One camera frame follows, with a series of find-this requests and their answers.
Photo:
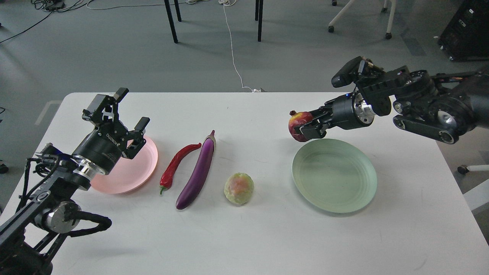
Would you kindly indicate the black equipment case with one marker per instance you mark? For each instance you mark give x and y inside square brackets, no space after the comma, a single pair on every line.
[466,37]

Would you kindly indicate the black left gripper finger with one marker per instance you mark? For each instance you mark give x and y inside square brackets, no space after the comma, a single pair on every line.
[134,140]
[102,112]

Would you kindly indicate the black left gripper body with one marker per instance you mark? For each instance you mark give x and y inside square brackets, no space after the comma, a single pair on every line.
[102,149]

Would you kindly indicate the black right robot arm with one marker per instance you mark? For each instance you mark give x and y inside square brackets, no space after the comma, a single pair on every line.
[441,107]

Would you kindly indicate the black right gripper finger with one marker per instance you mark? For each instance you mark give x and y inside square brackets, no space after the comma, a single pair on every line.
[310,131]
[321,114]

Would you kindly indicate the red chili pepper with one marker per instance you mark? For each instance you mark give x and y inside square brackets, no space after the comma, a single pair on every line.
[166,180]

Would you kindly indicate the pink plate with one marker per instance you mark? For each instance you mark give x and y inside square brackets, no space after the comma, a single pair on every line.
[129,174]

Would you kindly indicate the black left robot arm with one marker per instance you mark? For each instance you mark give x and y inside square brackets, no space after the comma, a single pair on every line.
[46,214]

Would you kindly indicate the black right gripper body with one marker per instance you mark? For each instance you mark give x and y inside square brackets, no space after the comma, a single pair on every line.
[350,112]

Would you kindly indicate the purple eggplant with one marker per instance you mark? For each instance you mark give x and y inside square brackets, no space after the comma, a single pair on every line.
[199,175]

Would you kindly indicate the red pomegranate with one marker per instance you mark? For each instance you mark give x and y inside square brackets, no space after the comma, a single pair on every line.
[297,119]

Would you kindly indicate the green pink peach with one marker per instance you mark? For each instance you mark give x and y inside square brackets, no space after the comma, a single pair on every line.
[239,188]

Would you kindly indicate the green plate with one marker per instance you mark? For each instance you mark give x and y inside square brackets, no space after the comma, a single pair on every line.
[334,176]

